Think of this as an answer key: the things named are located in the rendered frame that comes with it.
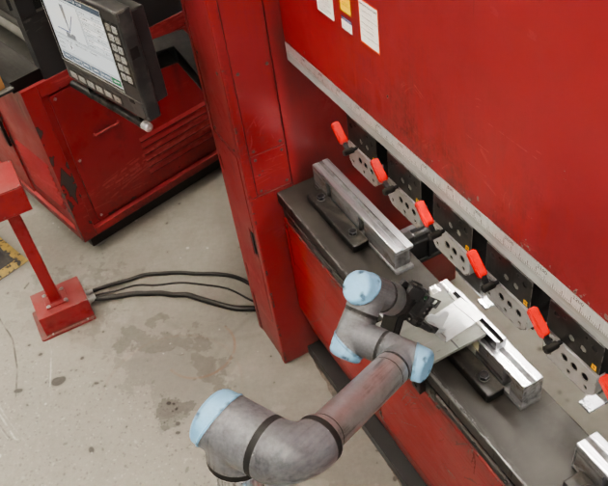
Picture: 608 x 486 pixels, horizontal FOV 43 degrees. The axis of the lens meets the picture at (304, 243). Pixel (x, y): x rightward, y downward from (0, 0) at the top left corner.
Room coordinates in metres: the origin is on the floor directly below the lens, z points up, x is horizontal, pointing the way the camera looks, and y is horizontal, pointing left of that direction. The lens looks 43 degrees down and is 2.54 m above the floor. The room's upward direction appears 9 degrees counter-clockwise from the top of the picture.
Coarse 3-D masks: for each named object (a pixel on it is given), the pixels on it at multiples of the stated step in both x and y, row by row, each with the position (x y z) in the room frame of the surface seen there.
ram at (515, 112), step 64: (384, 0) 1.53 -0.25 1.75; (448, 0) 1.32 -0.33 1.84; (512, 0) 1.15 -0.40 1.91; (576, 0) 1.02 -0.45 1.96; (320, 64) 1.85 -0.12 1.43; (384, 64) 1.54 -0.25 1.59; (448, 64) 1.31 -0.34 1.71; (512, 64) 1.14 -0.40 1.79; (576, 64) 1.01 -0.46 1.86; (384, 128) 1.55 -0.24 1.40; (448, 128) 1.31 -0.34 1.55; (512, 128) 1.13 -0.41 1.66; (576, 128) 0.99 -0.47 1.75; (512, 192) 1.12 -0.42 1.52; (576, 192) 0.97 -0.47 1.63; (512, 256) 1.10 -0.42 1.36; (576, 256) 0.95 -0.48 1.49; (576, 320) 0.92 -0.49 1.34
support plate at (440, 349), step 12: (444, 300) 1.32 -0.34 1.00; (432, 312) 1.29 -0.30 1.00; (408, 324) 1.26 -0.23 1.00; (408, 336) 1.23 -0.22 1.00; (420, 336) 1.22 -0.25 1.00; (432, 336) 1.21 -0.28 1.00; (456, 336) 1.20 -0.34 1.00; (468, 336) 1.20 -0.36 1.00; (480, 336) 1.19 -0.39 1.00; (432, 348) 1.18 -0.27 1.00; (444, 348) 1.17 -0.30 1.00; (456, 348) 1.16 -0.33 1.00
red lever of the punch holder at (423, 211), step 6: (414, 204) 1.36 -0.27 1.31; (420, 204) 1.36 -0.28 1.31; (420, 210) 1.35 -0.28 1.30; (426, 210) 1.35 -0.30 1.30; (420, 216) 1.34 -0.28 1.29; (426, 216) 1.33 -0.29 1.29; (426, 222) 1.32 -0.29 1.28; (432, 222) 1.33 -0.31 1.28; (432, 228) 1.32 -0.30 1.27; (432, 234) 1.30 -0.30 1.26; (438, 234) 1.30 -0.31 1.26
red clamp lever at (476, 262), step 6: (468, 252) 1.18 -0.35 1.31; (474, 252) 1.18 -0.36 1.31; (468, 258) 1.17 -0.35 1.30; (474, 258) 1.16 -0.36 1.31; (480, 258) 1.16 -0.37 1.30; (474, 264) 1.15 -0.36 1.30; (480, 264) 1.15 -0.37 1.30; (474, 270) 1.15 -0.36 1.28; (480, 270) 1.14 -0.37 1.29; (480, 276) 1.14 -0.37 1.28; (486, 282) 1.13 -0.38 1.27; (492, 282) 1.12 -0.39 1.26; (498, 282) 1.13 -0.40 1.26; (486, 288) 1.11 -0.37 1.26; (492, 288) 1.11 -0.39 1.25
